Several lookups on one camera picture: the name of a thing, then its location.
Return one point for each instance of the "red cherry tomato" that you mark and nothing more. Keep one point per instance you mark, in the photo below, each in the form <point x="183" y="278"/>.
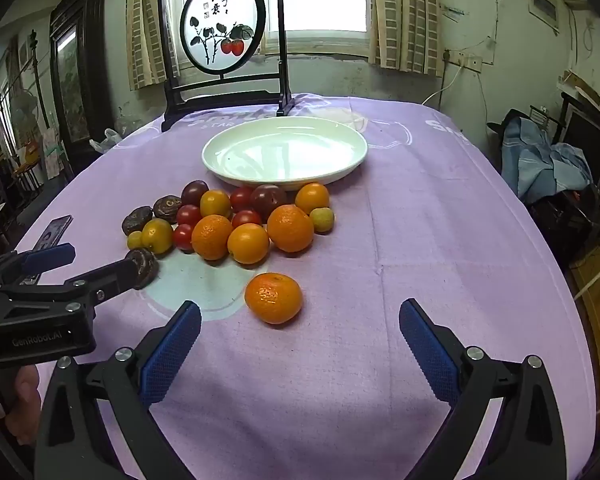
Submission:
<point x="241" y="198"/>
<point x="246" y="218"/>
<point x="183" y="236"/>
<point x="188" y="214"/>

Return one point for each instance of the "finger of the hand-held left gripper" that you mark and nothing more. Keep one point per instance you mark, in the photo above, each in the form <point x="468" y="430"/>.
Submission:
<point x="105" y="275"/>
<point x="50" y="255"/>

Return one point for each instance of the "beige checked curtain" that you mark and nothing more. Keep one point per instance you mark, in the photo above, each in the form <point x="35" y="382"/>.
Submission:
<point x="147" y="25"/>
<point x="405" y="15"/>

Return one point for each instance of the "white wall socket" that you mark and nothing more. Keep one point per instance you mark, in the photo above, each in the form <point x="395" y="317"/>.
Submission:
<point x="462" y="59"/>

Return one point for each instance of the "white wall vent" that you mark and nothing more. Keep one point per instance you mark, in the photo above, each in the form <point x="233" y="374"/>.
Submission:
<point x="544" y="5"/>

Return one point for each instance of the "person's left hand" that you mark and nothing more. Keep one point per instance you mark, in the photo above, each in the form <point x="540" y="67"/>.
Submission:
<point x="25" y="395"/>

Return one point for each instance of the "blue cloth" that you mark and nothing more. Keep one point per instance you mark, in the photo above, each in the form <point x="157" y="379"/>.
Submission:
<point x="545" y="160"/>

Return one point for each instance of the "small yellow-green fruit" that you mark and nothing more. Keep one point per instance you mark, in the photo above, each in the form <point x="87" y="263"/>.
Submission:
<point x="322" y="219"/>
<point x="135" y="241"/>

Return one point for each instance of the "purple printed tablecloth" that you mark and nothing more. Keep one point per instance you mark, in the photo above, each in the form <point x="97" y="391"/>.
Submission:
<point x="430" y="235"/>

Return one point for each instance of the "white plastic bag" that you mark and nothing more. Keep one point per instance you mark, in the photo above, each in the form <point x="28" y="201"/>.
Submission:
<point x="105" y="141"/>

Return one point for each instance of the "black framed round painted screen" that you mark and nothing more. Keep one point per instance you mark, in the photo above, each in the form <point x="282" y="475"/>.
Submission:
<point x="220" y="20"/>

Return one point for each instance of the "bumpy orange mandarin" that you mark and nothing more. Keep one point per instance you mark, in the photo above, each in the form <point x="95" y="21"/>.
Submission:
<point x="211" y="236"/>
<point x="273" y="298"/>
<point x="290" y="228"/>

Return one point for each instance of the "smooth orange citrus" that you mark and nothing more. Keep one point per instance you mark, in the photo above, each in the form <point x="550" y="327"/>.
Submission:
<point x="312" y="198"/>
<point x="248" y="243"/>

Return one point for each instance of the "small dark purple plum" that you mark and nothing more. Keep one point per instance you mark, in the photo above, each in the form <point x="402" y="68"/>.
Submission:
<point x="194" y="192"/>

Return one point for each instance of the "window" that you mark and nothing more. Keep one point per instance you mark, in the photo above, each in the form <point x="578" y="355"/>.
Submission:
<point x="325" y="0"/>

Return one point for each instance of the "large dark purple plum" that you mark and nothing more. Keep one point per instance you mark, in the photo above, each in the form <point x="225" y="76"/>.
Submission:
<point x="268" y="200"/>

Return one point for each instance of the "dark wooden cabinet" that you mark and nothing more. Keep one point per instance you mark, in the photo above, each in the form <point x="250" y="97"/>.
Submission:
<point x="80" y="85"/>

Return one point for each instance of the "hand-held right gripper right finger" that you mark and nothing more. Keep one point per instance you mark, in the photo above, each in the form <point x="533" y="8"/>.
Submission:
<point x="425" y="350"/>

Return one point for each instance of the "smartphone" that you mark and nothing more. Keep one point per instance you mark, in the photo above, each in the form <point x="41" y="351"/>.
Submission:
<point x="55" y="230"/>

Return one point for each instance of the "yellow plum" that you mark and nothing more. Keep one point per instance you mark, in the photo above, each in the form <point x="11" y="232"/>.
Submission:
<point x="215" y="203"/>
<point x="157" y="235"/>

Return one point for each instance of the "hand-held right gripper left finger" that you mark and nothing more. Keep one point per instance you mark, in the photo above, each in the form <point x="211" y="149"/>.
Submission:
<point x="172" y="355"/>

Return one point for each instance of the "white ceramic plate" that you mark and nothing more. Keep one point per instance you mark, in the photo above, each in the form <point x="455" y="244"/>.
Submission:
<point x="285" y="152"/>

